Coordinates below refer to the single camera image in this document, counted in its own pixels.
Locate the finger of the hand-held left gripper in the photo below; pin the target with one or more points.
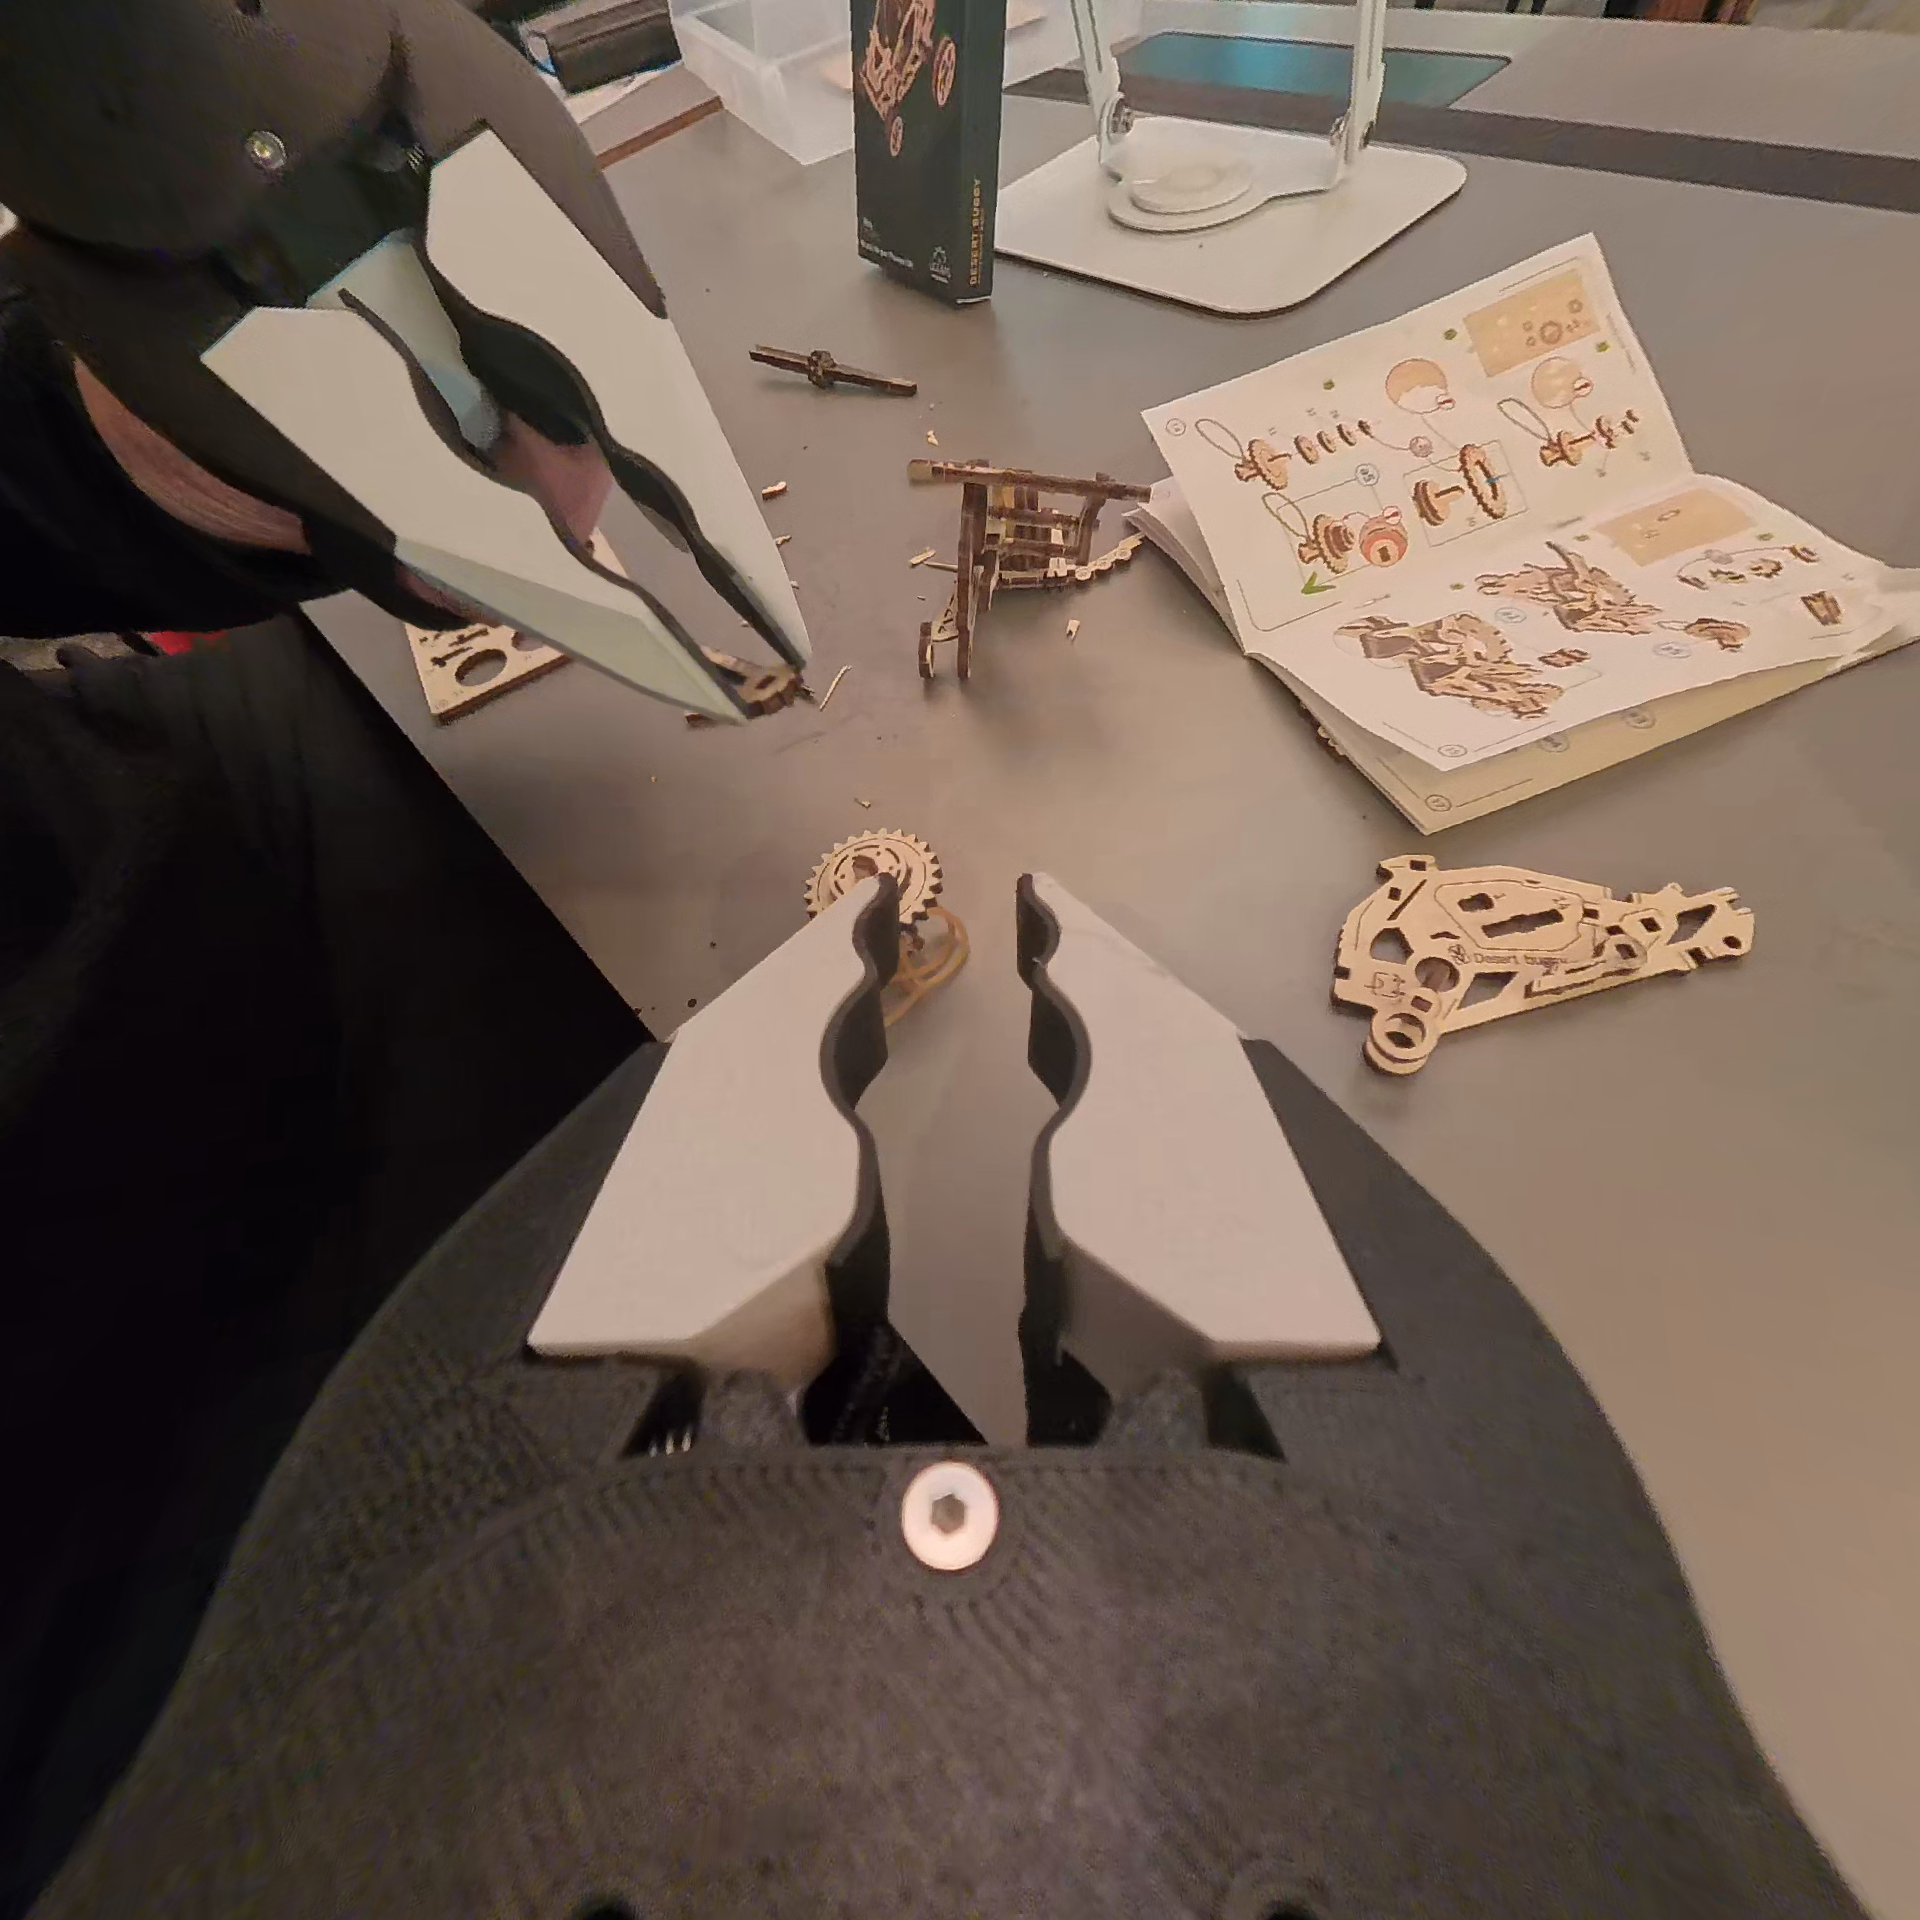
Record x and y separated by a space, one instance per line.
601 303
346 422

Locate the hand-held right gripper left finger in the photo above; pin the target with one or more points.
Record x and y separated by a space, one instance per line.
704 1201

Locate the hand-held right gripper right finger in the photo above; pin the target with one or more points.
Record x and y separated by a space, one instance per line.
1214 1201

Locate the punched wooden parts sheet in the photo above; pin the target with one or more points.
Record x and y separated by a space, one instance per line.
467 678

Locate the tan rubber band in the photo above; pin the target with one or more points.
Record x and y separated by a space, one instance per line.
958 961

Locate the small wooden gear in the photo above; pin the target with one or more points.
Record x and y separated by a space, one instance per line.
876 844

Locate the person's left forearm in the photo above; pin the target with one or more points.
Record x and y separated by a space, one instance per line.
58 496

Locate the dark green model box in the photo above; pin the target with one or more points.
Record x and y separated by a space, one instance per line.
927 225

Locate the partly built wooden model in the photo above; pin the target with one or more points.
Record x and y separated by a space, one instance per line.
1021 483

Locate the person's left hand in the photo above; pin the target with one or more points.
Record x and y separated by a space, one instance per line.
179 482

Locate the dark wooden rod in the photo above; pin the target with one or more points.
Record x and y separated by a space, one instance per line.
833 369

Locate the black pouch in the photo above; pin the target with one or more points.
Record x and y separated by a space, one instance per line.
616 55

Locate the clear plastic container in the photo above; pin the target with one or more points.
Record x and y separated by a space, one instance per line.
767 92

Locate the flat wooden car body panel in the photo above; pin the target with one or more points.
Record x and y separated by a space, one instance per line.
1392 939

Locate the wavy wooden strip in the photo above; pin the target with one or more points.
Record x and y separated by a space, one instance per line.
1119 561

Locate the white document stand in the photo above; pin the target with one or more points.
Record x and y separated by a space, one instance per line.
1291 257

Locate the open instruction booklet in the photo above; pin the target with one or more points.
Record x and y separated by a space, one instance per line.
1348 361

